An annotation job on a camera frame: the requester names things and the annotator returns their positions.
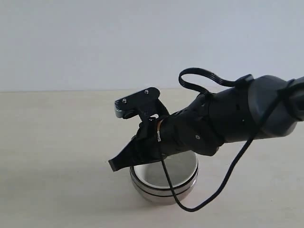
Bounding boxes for white ceramic bowl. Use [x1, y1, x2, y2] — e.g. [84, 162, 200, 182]
[133, 151, 198, 189]

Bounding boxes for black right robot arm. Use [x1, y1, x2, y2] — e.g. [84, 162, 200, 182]
[109, 75, 304, 171]

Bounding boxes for black camera cable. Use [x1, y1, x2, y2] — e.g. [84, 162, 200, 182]
[155, 85, 304, 211]

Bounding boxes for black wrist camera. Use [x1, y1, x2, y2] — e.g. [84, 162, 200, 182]
[114, 87, 169, 123]

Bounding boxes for black flat ribbon cable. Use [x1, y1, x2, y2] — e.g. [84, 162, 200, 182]
[178, 67, 254, 98]

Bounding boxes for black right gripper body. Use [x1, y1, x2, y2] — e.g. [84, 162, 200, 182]
[132, 95, 224, 164]

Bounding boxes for smooth stainless steel bowl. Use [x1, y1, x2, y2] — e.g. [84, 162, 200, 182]
[131, 176, 197, 205]

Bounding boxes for ribbed stainless steel bowl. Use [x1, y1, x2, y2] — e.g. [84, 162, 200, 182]
[130, 151, 199, 197]

